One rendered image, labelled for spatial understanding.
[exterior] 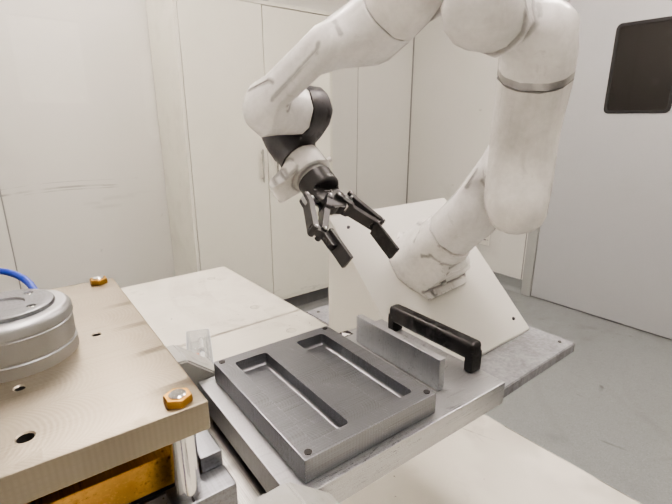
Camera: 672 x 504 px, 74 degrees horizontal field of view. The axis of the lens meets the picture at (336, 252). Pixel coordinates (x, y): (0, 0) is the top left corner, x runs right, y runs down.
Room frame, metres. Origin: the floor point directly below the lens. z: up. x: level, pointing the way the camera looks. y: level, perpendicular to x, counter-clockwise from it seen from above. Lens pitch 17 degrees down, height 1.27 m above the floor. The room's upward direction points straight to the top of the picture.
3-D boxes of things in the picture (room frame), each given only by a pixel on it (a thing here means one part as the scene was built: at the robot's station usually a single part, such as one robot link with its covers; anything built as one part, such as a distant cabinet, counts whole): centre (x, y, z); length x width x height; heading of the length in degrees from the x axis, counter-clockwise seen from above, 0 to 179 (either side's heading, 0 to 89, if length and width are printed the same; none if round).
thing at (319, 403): (0.44, 0.02, 0.98); 0.20 x 0.17 x 0.03; 37
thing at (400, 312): (0.55, -0.13, 0.99); 0.15 x 0.02 x 0.04; 37
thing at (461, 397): (0.47, -0.02, 0.97); 0.30 x 0.22 x 0.08; 127
